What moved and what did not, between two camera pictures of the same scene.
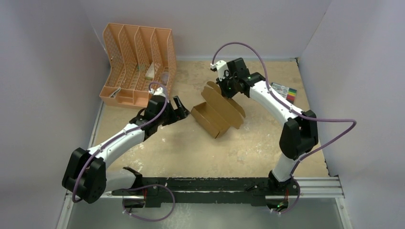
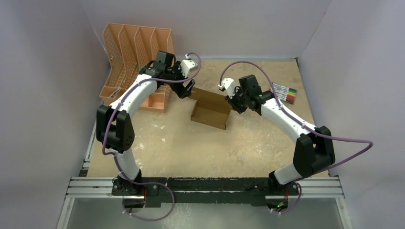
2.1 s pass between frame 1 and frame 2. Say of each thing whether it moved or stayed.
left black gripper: moved
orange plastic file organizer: stayed
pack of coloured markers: stayed
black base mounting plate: stayed
